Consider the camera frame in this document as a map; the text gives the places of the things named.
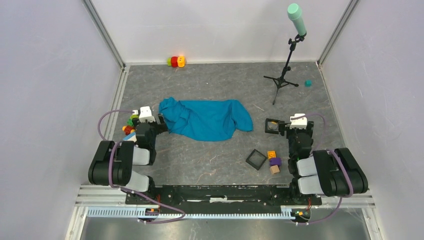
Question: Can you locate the small white brooch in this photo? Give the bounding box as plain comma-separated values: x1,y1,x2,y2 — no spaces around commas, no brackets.
267,121,279,131

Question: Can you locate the black square frame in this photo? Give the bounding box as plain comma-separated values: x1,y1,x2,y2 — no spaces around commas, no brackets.
264,118,280,135
245,149,268,171

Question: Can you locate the teal blue cloth garment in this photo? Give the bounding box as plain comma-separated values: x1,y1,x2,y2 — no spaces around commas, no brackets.
158,97,254,142

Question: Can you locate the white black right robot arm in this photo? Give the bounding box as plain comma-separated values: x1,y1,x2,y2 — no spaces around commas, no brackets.
278,121,369,204

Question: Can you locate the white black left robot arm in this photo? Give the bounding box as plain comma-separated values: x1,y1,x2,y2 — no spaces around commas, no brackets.
88,113,168,204

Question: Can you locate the colourful toy block train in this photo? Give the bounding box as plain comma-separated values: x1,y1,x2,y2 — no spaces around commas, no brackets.
122,114,139,136

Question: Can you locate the orange toy block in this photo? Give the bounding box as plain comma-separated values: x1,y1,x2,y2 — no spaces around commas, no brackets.
267,150,277,160

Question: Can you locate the purple toy block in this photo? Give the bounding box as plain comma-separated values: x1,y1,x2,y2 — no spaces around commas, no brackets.
269,157,282,167

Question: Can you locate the tan wooden cube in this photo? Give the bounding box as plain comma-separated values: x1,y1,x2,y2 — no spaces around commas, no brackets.
269,165,280,175

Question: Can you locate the black tripod microphone stand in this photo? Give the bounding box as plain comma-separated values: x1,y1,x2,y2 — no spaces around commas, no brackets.
263,34,307,105

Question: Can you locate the small teal cube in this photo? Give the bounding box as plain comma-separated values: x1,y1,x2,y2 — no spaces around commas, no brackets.
304,80,312,87

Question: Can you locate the green red orange toy stack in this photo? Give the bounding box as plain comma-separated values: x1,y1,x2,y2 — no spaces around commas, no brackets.
167,55,186,68

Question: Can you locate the mint green microphone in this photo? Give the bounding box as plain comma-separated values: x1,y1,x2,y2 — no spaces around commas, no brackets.
287,3,307,37

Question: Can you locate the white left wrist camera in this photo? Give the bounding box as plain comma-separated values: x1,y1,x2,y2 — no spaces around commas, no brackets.
132,106,156,123

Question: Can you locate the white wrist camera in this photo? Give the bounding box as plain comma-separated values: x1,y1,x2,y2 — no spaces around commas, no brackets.
289,113,308,129
132,106,156,123

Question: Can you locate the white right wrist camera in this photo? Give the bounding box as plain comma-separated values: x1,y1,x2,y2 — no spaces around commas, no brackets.
289,113,308,129

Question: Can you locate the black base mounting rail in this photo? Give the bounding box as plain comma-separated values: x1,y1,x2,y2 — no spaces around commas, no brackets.
146,184,322,214

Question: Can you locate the white slotted cable duct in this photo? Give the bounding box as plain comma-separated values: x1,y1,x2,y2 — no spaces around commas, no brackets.
87,206,295,220

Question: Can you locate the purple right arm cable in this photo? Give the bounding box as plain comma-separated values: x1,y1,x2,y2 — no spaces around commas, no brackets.
291,113,355,226

